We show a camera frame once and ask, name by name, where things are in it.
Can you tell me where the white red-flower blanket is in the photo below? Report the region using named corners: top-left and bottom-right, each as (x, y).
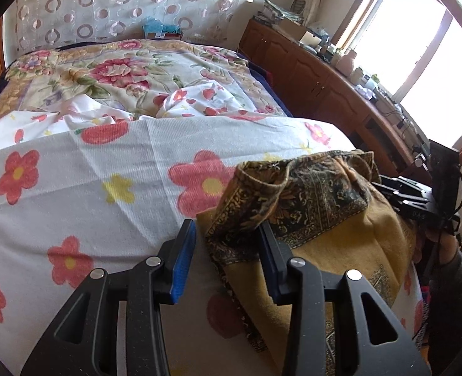
top-left (0, 86), bottom-right (427, 376)

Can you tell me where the open cardboard box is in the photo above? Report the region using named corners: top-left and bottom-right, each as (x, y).
top-left (274, 19), bottom-right (321, 45)

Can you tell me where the person's right hand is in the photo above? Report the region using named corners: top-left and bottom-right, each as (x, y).
top-left (427, 229), bottom-right (459, 265)

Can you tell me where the peony print bedsheet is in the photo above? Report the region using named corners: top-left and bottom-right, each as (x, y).
top-left (0, 39), bottom-right (290, 126)

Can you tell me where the blue plastic bag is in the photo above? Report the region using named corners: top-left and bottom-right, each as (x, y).
top-left (142, 18), bottom-right (182, 40)

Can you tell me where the long wooden cabinet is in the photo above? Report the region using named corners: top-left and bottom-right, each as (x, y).
top-left (239, 18), bottom-right (431, 189)

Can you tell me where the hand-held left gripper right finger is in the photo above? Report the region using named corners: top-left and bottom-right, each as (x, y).
top-left (259, 223), bottom-right (431, 376)

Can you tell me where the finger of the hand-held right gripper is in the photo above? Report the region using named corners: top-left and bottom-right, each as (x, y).
top-left (388, 196), bottom-right (435, 220)
top-left (374, 176), bottom-right (431, 196)

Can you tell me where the gold patterned blanket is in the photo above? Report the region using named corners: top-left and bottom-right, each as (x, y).
top-left (197, 149), bottom-right (422, 376)

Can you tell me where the circle patterned sheer curtain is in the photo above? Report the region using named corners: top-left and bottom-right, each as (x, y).
top-left (13, 0), bottom-right (255, 53)

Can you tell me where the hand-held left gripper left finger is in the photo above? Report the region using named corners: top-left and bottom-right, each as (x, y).
top-left (19, 219), bottom-right (197, 376)

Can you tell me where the white plastic bottle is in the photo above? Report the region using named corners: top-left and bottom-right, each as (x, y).
top-left (335, 49), bottom-right (359, 75)

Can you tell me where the wooden framed window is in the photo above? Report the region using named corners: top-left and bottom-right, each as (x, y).
top-left (331, 0), bottom-right (462, 165)

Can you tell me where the pile of printed papers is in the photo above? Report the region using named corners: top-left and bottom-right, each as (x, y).
top-left (262, 0), bottom-right (306, 24)

